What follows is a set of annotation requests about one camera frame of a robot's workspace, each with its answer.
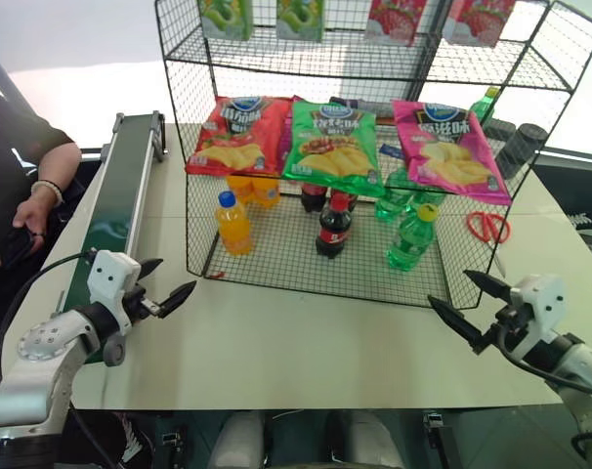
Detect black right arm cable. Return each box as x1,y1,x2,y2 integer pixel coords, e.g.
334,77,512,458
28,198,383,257
499,325,592,394

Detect red potato chips bag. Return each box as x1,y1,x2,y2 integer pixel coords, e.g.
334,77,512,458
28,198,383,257
185,94,293,178

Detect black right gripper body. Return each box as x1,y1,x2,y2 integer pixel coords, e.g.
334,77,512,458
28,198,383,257
478,304,523,356

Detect person in black shirt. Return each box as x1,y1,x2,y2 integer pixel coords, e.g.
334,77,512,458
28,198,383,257
0,43,78,361

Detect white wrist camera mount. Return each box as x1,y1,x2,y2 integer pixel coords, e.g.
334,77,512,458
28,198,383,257
509,274,568,361
86,249,144,329

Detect green soda bottle yellow cap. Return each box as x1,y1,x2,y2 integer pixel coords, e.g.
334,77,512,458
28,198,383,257
386,203,441,273

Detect white bead bracelet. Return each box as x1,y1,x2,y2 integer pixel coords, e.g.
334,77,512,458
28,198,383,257
29,180,64,207

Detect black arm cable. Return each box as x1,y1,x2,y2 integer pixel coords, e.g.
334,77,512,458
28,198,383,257
0,249,99,392
499,325,592,394

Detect red strawberry juice carton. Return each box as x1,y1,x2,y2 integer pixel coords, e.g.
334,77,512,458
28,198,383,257
442,0,516,48
364,0,427,48

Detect black cylindrical container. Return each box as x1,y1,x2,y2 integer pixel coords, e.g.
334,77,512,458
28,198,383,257
494,122,550,181
483,118,518,144

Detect red handled scissors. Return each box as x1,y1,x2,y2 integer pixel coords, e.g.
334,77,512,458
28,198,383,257
466,210,512,244

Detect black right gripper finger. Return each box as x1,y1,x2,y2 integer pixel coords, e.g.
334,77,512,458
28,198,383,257
427,294,485,351
463,269,513,302

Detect person's hand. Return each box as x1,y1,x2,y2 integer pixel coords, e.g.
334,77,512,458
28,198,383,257
11,193,52,241

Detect green conveyor belt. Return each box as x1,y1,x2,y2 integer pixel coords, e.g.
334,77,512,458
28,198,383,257
56,110,169,314

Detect green juice carton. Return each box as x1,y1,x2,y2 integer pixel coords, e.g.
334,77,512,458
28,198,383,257
275,0,326,43
197,0,255,42

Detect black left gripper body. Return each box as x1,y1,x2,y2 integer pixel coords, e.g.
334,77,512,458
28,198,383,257
125,285,162,323

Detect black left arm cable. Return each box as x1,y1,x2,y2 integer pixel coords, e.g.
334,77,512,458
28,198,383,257
0,249,99,392

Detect black phone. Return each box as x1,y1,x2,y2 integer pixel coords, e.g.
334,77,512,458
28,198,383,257
0,226,39,271

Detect pink potato chips bag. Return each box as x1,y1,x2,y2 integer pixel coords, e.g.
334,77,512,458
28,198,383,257
390,99,514,207

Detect green potato chips bag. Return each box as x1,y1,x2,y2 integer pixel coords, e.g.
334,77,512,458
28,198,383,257
280,97,384,198

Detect pale rounded robot leg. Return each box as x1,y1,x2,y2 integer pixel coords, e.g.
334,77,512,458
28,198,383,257
342,408,405,469
211,411,266,469

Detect black printed board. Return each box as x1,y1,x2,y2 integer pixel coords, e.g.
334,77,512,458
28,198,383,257
529,149,592,271

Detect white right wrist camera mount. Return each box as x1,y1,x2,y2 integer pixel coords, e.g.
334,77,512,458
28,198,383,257
509,274,568,361

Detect black white sneaker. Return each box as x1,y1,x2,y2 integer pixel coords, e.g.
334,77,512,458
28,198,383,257
110,411,156,466

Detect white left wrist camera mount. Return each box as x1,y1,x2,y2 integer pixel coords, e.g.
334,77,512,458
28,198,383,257
86,249,144,329

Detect cola bottle red cap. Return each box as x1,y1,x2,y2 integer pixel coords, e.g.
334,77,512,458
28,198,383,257
316,192,355,260

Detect black wire mesh rack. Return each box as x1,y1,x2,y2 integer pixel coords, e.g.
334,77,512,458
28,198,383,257
153,0,592,311

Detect orange soda bottle blue cap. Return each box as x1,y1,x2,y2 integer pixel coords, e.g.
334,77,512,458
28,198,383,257
216,191,254,258

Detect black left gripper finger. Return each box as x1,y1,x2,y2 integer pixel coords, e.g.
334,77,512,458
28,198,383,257
158,279,198,320
139,258,164,282

